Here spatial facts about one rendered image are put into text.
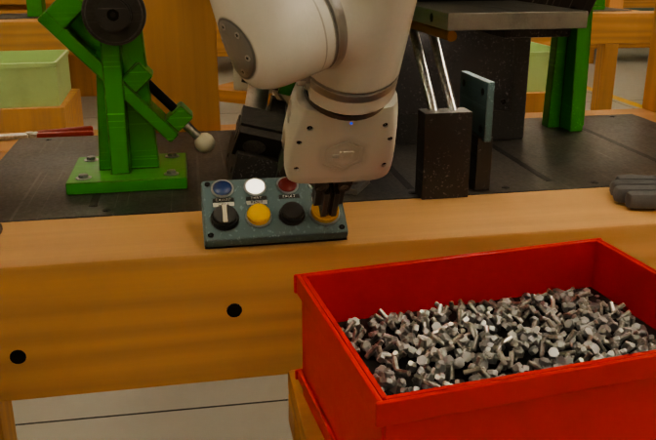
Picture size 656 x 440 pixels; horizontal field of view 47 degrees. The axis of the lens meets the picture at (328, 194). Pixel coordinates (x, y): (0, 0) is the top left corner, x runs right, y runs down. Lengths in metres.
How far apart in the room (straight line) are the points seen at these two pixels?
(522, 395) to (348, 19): 0.29
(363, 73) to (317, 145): 0.10
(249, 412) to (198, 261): 1.40
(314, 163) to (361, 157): 0.04
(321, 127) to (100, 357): 0.35
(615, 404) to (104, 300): 0.49
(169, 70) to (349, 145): 0.71
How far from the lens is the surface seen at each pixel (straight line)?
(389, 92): 0.63
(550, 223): 0.89
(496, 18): 0.85
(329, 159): 0.69
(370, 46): 0.58
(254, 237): 0.78
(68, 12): 1.00
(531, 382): 0.54
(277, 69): 0.53
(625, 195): 0.97
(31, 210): 0.96
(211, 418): 2.14
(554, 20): 0.88
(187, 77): 1.35
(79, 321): 0.82
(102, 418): 2.21
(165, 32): 1.34
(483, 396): 0.53
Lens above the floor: 1.19
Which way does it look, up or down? 18 degrees down
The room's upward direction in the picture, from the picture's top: straight up
